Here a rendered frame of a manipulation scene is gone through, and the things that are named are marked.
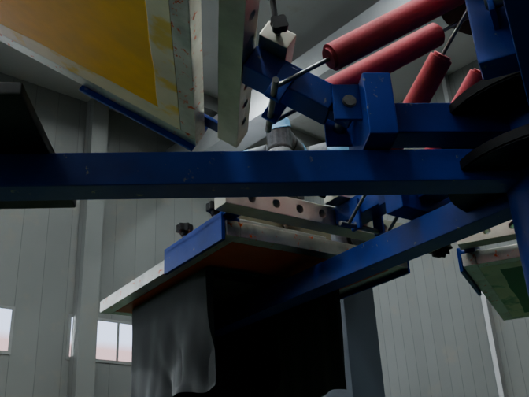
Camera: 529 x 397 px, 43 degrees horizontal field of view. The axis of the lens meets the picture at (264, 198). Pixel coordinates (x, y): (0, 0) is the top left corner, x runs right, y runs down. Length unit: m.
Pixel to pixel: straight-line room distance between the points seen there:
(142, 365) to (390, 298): 10.06
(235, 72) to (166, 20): 0.16
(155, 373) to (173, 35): 1.09
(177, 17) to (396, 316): 10.85
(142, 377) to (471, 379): 9.11
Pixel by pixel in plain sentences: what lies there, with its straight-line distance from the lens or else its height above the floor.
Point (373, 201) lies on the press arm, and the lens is 1.55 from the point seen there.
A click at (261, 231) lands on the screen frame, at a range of 1.60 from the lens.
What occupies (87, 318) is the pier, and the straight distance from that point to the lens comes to 10.82.
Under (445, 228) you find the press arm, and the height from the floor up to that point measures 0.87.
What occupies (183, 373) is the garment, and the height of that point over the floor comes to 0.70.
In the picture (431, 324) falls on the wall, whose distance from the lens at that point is 11.36.
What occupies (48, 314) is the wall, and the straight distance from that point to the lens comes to 10.86.
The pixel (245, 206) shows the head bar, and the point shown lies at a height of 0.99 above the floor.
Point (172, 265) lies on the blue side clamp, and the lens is 1.75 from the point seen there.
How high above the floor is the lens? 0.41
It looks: 24 degrees up
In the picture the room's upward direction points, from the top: 3 degrees counter-clockwise
